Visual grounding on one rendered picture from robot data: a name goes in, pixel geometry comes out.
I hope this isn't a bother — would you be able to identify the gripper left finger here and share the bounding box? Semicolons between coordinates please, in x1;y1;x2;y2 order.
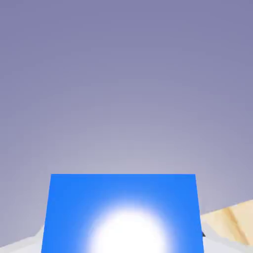
0;224;45;253

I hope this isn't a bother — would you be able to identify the small blue cube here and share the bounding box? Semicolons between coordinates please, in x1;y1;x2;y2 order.
41;173;205;253

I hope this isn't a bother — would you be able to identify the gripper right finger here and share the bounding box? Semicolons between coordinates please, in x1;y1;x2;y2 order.
200;220;253;253

